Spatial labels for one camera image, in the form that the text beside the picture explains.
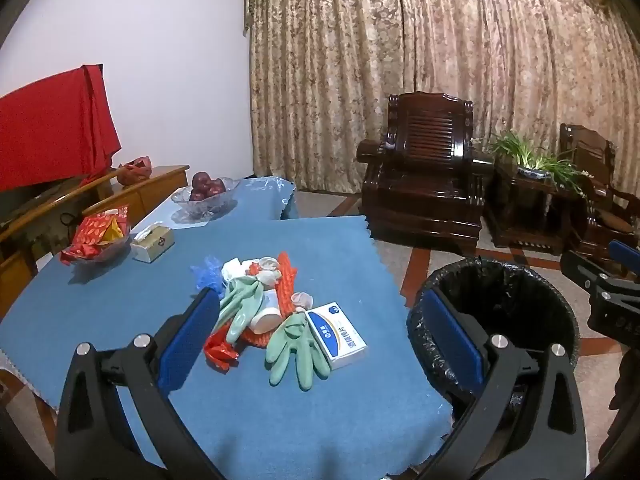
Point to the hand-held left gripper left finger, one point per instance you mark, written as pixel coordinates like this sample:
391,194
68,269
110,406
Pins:
187,335

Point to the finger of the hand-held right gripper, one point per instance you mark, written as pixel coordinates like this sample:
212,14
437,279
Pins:
625,256
582,267

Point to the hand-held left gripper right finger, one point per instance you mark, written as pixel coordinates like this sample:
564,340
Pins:
450,340

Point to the shiny red wrapper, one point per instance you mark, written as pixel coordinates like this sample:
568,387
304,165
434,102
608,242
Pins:
220,352

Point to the green rubber glove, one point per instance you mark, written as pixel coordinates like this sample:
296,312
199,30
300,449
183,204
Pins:
295,350
240,305

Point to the blue plastic bag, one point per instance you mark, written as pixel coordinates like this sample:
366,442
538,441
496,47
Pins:
210,272

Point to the waste bin with black liner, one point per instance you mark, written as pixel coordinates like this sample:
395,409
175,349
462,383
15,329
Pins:
500,290

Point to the white paper cup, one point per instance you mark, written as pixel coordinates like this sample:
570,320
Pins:
265,317
301,300
269,266

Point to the white tissue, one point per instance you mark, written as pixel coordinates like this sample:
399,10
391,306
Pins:
232,269

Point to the blue and white box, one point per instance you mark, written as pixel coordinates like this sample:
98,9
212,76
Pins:
335,335

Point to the dark wooden cushioned armchair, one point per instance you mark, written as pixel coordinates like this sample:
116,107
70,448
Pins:
600,200

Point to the dark wooden side table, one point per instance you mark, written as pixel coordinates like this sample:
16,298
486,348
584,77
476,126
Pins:
530,210

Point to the beige tissue box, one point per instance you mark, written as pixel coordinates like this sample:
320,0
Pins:
152,245

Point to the glass candy dish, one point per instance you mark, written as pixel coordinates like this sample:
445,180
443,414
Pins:
117,250

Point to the potted green plant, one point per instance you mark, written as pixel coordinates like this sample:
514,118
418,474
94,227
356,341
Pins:
535,160

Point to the glass fruit bowl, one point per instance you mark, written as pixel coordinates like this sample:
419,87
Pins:
205,207

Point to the blue scalloped tablecloth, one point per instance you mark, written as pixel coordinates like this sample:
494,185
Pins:
280,425

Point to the pile of red candy packets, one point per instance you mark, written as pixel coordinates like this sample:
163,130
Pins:
95,232

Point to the red apple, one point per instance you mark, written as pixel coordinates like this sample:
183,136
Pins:
217,187
197,195
201,180

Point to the shiny blue table cover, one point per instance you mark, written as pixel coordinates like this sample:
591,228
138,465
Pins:
260,200

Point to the wooden cabinet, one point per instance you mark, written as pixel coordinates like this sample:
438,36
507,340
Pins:
150,185

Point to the dark wooden slatted armchair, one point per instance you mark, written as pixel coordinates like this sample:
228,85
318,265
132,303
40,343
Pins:
425,185

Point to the small red woven basket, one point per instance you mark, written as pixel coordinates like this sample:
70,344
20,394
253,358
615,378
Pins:
135,171

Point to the red cloth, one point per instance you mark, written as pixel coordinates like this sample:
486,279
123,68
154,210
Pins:
45,130

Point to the beige patterned curtain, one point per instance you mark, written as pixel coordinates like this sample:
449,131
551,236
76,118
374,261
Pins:
400,60

